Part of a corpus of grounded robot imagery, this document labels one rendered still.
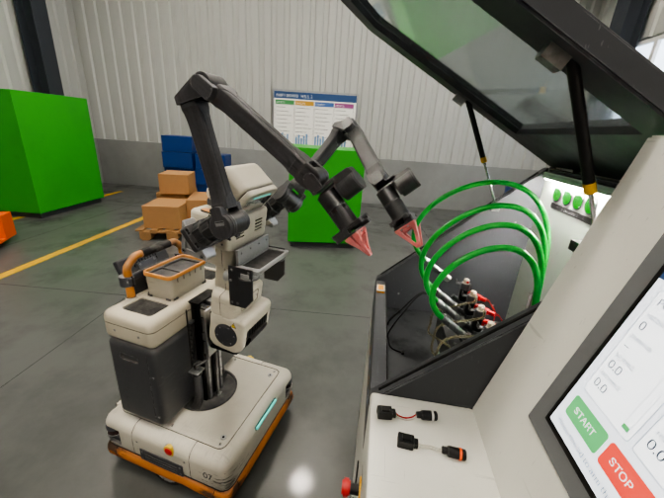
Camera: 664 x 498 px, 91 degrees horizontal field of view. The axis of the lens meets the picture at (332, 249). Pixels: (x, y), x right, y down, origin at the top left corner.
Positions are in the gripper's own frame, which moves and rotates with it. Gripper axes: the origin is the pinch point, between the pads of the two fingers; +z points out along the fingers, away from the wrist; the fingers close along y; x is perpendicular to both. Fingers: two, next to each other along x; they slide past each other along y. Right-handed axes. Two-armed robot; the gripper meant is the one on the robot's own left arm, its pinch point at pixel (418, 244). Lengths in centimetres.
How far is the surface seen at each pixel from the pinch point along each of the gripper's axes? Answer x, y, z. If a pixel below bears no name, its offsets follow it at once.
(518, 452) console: -4, -39, 39
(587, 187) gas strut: -35.0, -28.0, 8.2
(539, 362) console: -13.6, -33.8, 29.6
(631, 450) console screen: -18, -52, 35
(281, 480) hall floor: 115, 17, 59
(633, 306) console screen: -28, -44, 24
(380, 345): 22.9, -9.1, 19.8
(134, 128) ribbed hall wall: 471, 369, -566
